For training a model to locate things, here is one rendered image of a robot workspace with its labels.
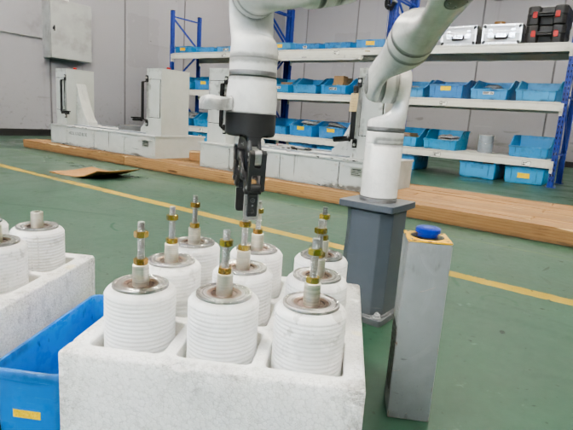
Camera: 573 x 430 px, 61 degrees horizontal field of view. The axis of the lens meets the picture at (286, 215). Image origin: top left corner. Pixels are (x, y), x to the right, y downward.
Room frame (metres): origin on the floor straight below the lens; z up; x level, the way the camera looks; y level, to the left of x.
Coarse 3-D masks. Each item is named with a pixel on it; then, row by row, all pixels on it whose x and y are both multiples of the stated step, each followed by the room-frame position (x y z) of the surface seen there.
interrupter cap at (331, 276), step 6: (294, 270) 0.73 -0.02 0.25; (300, 270) 0.74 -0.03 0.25; (306, 270) 0.74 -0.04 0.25; (330, 270) 0.75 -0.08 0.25; (294, 276) 0.71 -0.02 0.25; (300, 276) 0.71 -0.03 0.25; (324, 276) 0.73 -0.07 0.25; (330, 276) 0.72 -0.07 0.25; (336, 276) 0.72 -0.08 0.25; (324, 282) 0.69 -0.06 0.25; (330, 282) 0.69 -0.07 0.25; (336, 282) 0.70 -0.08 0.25
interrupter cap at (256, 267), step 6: (234, 264) 0.75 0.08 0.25; (252, 264) 0.76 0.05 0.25; (258, 264) 0.75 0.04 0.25; (264, 264) 0.75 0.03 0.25; (234, 270) 0.72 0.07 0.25; (240, 270) 0.72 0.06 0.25; (246, 270) 0.72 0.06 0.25; (252, 270) 0.72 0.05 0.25; (258, 270) 0.73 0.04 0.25; (264, 270) 0.73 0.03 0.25
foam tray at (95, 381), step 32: (352, 288) 0.88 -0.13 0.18; (352, 320) 0.73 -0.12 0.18; (64, 352) 0.57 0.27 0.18; (96, 352) 0.57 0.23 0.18; (128, 352) 0.58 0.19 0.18; (160, 352) 0.58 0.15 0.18; (256, 352) 0.60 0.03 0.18; (352, 352) 0.62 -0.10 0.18; (64, 384) 0.57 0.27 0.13; (96, 384) 0.56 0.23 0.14; (128, 384) 0.56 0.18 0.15; (160, 384) 0.55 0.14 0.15; (192, 384) 0.55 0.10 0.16; (224, 384) 0.54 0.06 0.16; (256, 384) 0.54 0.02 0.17; (288, 384) 0.54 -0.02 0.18; (320, 384) 0.53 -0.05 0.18; (352, 384) 0.54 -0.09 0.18; (64, 416) 0.57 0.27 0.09; (96, 416) 0.56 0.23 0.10; (128, 416) 0.56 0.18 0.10; (160, 416) 0.55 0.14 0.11; (192, 416) 0.55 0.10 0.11; (224, 416) 0.54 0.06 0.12; (256, 416) 0.54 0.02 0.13; (288, 416) 0.54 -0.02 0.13; (320, 416) 0.53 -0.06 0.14; (352, 416) 0.53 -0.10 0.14
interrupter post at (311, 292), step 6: (306, 282) 0.61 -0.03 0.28; (306, 288) 0.60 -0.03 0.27; (312, 288) 0.60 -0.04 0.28; (318, 288) 0.60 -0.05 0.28; (306, 294) 0.60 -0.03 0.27; (312, 294) 0.60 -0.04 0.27; (318, 294) 0.60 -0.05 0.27; (306, 300) 0.60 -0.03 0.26; (312, 300) 0.60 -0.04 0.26; (318, 300) 0.60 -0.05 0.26; (312, 306) 0.60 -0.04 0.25
